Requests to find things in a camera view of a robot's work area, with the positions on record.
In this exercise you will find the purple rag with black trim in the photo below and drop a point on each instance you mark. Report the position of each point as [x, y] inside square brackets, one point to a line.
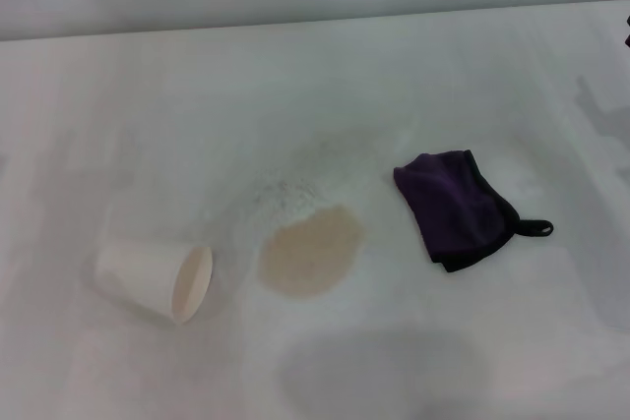
[453, 203]

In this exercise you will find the white paper cup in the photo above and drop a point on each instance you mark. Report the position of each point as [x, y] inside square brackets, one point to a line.
[143, 275]

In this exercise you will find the brown water stain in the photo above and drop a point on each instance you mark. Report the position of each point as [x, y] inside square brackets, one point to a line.
[310, 253]

